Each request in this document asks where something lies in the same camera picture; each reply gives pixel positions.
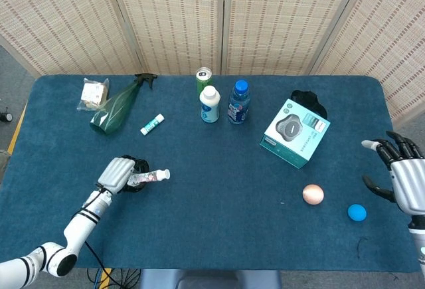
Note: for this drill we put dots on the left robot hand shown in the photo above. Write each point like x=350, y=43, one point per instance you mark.
x=114, y=172

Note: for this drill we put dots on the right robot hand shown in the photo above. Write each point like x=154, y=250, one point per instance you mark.
x=408, y=182

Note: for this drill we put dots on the floral white toothpaste tube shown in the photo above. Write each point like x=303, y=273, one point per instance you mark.
x=156, y=176

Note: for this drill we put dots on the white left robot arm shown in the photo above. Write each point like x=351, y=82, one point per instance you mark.
x=78, y=229

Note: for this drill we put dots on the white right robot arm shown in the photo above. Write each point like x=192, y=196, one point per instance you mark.
x=419, y=242

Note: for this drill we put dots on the blue foam ball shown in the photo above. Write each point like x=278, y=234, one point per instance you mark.
x=357, y=213

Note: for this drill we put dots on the white green glue stick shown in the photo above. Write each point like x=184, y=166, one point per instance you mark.
x=152, y=124

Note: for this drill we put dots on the green plastic spray bottle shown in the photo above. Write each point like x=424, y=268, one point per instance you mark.
x=114, y=109

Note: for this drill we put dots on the clear bag of snacks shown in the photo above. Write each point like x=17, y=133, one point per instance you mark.
x=92, y=94

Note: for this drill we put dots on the copper pink egg ball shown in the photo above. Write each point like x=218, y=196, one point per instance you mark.
x=313, y=194

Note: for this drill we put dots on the blue table cloth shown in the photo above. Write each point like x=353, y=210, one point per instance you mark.
x=212, y=222

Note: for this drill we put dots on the white milk drink bottle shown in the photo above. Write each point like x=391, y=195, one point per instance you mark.
x=210, y=108

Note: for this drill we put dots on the black caster wheel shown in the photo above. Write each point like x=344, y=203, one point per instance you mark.
x=6, y=116

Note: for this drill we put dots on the teal Philips product box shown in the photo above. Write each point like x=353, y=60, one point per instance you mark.
x=293, y=136

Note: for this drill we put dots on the green drink can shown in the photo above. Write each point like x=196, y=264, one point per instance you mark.
x=202, y=81

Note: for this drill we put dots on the black object behind box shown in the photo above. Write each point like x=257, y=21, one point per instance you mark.
x=307, y=98

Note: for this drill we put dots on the blue sports drink bottle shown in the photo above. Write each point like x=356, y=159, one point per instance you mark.
x=238, y=108

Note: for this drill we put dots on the grey chair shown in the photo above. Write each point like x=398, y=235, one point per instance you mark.
x=209, y=279

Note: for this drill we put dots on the woven bamboo folding screen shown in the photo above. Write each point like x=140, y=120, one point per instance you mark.
x=179, y=20

